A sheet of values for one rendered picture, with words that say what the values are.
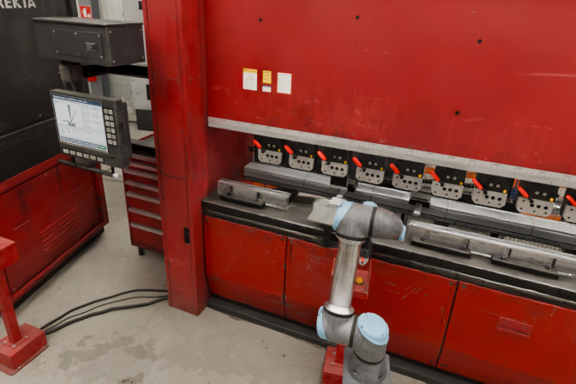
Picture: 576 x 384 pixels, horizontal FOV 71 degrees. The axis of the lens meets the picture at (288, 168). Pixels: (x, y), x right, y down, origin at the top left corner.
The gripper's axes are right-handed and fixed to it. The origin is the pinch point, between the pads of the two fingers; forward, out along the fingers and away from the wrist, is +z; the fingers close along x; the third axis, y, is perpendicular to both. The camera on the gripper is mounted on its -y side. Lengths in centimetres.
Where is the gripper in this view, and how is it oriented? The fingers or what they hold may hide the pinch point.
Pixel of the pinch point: (362, 264)
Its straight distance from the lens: 217.9
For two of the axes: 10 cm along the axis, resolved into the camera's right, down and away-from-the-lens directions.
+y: 2.2, -4.5, 8.7
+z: -0.2, 8.9, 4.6
